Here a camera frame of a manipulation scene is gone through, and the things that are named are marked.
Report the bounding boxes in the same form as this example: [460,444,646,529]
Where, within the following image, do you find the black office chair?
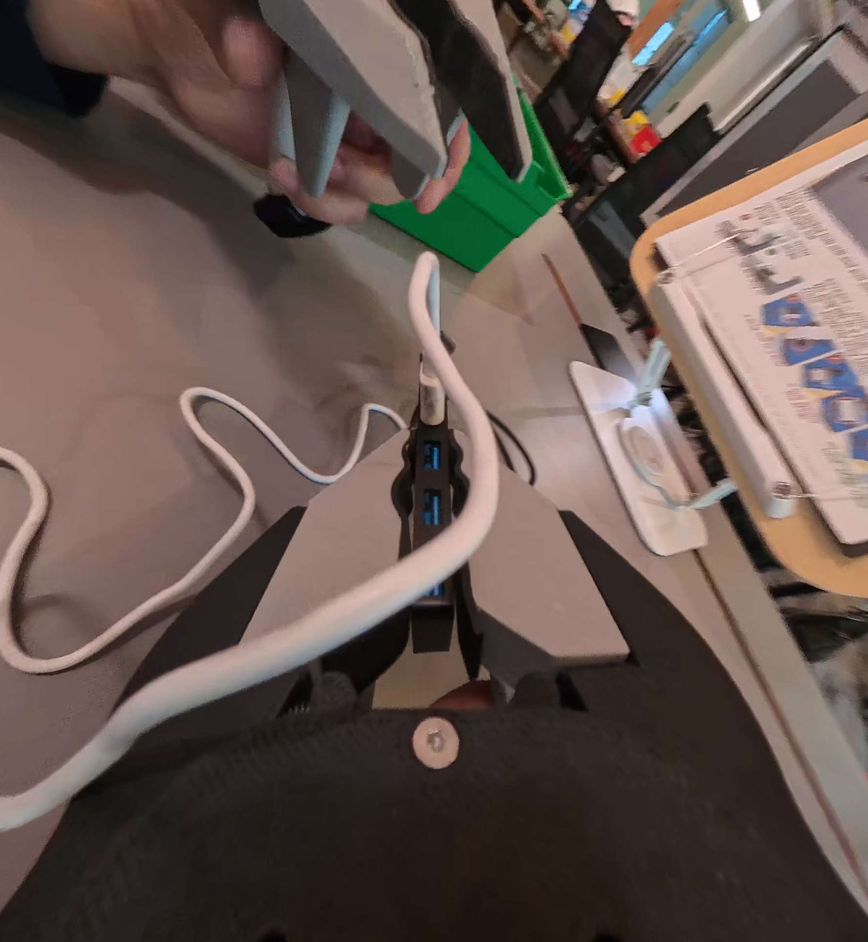
[537,0,630,170]

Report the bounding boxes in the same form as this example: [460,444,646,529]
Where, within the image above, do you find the black anker usb hub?
[437,330,536,488]

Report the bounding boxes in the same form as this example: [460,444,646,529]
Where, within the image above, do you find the white cable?
[0,252,500,834]

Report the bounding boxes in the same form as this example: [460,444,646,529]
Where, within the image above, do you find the person's left hand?
[26,0,473,227]

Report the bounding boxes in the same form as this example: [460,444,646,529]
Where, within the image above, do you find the dark desk cable hatch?
[581,324,630,372]

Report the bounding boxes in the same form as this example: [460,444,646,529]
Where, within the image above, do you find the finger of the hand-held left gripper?
[396,0,536,183]
[256,0,466,201]

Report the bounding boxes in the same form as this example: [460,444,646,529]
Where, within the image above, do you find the green plastic bin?
[368,88,573,273]

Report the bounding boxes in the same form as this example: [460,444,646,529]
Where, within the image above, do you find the person's left forearm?
[0,0,107,119]

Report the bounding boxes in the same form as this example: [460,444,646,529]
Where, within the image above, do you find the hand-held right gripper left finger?
[235,433,414,689]

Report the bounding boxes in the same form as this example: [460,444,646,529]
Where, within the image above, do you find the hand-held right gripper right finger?
[453,433,631,680]

